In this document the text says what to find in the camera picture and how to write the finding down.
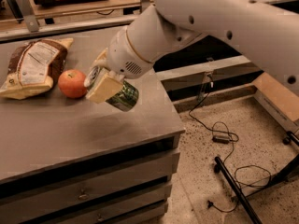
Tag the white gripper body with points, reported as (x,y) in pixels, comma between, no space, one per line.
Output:
(123,57)

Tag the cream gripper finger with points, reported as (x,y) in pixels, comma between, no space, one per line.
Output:
(102,84)
(101,59)

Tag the green soda can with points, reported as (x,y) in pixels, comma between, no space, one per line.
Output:
(126,98)

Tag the red apple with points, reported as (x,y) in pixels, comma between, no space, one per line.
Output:
(71,83)

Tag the brown chip bag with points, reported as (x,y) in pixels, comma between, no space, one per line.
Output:
(35,67)

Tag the grey drawer cabinet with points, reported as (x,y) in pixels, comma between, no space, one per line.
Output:
(65,161)

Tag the black power adapter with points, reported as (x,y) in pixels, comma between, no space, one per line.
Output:
(221,139)

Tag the black stand leg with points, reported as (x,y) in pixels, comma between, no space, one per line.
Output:
(287,174)

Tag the metal rail frame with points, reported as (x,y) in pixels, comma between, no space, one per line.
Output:
(93,22)

